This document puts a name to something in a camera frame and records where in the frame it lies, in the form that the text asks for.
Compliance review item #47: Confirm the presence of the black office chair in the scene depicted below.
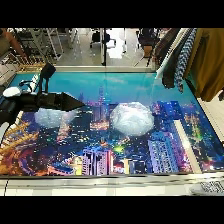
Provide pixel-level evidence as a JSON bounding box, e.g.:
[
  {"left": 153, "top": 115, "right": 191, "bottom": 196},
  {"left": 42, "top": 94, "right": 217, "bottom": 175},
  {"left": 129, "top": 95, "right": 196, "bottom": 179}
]
[{"left": 89, "top": 29, "right": 117, "bottom": 49}]

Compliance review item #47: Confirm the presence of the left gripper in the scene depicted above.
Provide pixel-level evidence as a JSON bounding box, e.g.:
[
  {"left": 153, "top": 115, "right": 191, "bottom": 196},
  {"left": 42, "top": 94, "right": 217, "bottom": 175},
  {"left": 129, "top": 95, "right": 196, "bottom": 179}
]
[{"left": 36, "top": 92, "right": 65, "bottom": 112}]

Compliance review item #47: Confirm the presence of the blue checked shirt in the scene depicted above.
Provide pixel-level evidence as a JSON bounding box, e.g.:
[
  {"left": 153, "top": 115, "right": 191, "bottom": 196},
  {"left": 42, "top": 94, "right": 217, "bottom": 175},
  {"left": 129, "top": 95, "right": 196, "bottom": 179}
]
[{"left": 174, "top": 28, "right": 198, "bottom": 93}]

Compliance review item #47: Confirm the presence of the brown garment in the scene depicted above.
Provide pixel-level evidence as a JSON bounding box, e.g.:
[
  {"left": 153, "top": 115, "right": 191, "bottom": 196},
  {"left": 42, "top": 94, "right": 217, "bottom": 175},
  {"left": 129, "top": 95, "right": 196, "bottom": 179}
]
[{"left": 185, "top": 28, "right": 224, "bottom": 103}]

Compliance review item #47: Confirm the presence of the silver frame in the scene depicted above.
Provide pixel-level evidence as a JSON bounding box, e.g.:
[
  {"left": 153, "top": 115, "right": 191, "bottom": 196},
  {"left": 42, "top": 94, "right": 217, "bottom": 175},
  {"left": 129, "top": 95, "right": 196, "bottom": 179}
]
[{"left": 0, "top": 173, "right": 224, "bottom": 197}]

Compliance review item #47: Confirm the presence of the black garment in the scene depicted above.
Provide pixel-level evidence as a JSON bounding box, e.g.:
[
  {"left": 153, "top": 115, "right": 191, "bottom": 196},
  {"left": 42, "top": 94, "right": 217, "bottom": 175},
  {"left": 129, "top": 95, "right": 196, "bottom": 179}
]
[{"left": 161, "top": 28, "right": 183, "bottom": 90}]

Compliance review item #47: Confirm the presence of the white garment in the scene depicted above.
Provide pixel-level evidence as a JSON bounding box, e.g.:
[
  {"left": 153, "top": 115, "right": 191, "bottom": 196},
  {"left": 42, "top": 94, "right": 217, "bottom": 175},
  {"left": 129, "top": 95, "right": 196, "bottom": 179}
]
[{"left": 109, "top": 101, "right": 155, "bottom": 137}]

